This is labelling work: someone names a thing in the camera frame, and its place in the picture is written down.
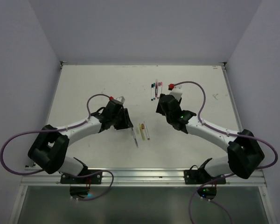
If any pink capped white pen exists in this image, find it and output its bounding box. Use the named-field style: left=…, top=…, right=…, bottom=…
left=157, top=82, right=162, bottom=98

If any yellow pen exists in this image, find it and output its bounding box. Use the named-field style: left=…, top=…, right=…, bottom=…
left=139, top=124, right=146, bottom=140

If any dark purple pen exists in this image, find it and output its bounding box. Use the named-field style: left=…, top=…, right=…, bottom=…
left=131, top=128, right=139, bottom=148

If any brown capped white pen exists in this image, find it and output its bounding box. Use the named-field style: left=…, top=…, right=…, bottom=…
left=143, top=122, right=150, bottom=140

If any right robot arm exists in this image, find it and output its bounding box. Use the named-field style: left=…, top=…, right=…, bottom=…
left=156, top=94, right=265, bottom=183

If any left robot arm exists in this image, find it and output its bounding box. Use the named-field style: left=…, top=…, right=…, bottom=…
left=28, top=97, right=133, bottom=183

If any magenta pen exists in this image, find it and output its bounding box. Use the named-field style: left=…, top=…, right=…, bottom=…
left=154, top=79, right=158, bottom=98

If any teal capped white pen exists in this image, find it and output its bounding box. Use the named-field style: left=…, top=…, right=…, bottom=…
left=151, top=83, right=155, bottom=100

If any black capped white pen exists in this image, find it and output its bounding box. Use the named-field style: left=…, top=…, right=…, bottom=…
left=151, top=84, right=155, bottom=101

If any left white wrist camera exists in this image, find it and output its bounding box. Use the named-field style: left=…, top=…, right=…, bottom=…
left=109, top=96, right=126, bottom=105

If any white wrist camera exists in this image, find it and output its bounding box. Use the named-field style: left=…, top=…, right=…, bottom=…
left=168, top=84, right=182, bottom=101
left=109, top=96, right=126, bottom=105

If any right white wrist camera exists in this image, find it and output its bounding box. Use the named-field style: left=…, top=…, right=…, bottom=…
left=168, top=84, right=182, bottom=101

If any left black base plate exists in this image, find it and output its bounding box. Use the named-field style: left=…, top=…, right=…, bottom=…
left=60, top=172, right=102, bottom=184

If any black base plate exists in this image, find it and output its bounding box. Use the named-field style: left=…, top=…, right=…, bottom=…
left=183, top=169, right=226, bottom=185
left=60, top=172, right=102, bottom=184

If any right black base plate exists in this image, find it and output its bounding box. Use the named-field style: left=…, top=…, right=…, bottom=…
left=183, top=169, right=226, bottom=185

